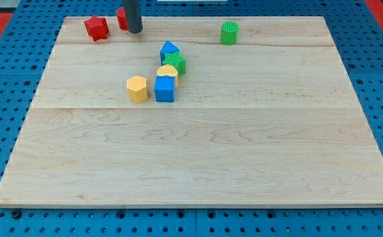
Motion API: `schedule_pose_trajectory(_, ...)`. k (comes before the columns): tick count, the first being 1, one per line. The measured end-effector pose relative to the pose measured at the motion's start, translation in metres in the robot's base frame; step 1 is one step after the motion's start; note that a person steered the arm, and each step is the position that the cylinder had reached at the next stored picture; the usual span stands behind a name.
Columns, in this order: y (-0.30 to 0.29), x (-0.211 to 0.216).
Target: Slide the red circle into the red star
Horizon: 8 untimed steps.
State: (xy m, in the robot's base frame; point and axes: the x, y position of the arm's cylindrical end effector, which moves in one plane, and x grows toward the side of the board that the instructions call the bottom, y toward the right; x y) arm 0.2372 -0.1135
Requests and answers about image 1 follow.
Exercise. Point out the red circle block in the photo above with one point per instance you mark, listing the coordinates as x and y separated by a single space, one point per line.
121 18

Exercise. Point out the green star block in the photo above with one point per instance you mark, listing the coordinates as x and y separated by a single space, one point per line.
176 60

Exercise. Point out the red star block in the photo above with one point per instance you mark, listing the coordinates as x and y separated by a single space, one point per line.
97 28

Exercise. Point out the blue cube block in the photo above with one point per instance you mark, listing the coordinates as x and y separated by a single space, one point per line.
165 89

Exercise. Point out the yellow heart block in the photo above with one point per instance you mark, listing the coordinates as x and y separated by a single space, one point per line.
169 70

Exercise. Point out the yellow hexagon block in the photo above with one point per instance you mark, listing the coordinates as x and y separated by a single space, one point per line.
137 89

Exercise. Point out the blue triangle block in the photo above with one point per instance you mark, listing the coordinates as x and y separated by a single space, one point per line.
168 47

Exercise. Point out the wooden board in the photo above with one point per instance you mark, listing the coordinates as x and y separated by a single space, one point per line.
270 122

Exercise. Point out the green cylinder block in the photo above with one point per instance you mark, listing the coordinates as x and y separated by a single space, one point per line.
229 32

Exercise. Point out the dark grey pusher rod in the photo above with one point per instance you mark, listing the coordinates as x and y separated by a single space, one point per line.
133 16

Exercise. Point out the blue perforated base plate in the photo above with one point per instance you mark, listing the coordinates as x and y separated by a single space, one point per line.
25 46

